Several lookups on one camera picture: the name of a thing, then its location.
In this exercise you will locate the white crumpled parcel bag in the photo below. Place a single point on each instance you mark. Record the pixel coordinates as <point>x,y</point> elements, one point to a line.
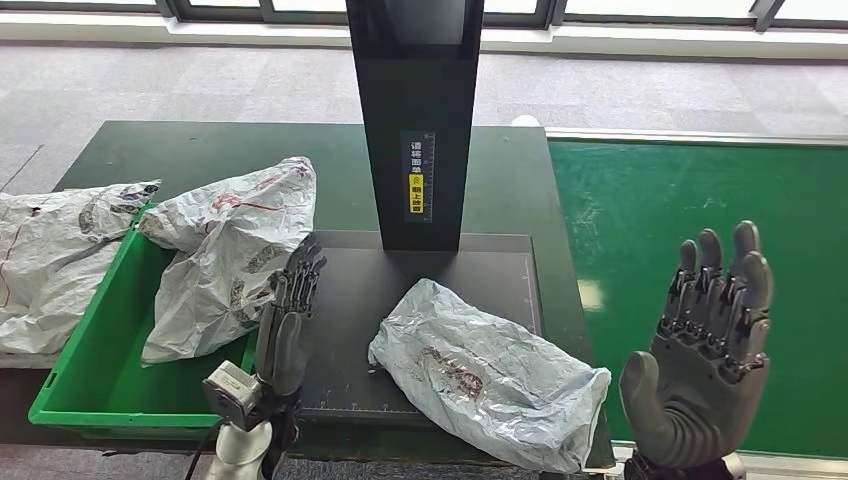
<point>46,265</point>

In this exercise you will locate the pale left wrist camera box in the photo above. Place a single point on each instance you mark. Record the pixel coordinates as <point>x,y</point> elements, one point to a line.
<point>232,394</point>

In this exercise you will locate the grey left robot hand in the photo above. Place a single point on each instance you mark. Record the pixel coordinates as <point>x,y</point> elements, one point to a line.
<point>285,351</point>

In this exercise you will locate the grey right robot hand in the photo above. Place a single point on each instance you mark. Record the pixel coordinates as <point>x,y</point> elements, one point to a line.
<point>702,397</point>

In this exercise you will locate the dark green table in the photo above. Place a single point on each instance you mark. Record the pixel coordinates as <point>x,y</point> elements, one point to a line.
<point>232,146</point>

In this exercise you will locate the grey parcel bag brown print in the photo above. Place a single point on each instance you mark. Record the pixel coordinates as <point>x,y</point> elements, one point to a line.
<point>490,384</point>

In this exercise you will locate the green conveyor belt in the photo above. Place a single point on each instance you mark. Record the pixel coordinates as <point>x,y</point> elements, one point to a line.
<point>729,199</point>

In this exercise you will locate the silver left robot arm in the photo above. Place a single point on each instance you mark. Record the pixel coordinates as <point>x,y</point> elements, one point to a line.
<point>242,454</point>

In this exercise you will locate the white window sill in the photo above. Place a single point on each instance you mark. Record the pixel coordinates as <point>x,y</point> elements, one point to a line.
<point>662,43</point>

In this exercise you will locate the white parcel bag red print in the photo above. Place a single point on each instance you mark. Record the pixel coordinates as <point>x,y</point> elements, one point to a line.
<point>225,265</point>

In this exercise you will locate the black inbound scanner machine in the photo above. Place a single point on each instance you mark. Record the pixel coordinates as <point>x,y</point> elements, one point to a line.
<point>417,86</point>

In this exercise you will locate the black and yellow label sticker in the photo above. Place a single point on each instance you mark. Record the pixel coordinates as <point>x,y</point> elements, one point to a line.
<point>416,192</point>

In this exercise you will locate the white round roller end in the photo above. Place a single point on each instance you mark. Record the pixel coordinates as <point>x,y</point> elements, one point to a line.
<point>524,121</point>

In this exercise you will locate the green plastic crate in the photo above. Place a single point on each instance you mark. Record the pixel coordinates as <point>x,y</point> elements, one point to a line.
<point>93,378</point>

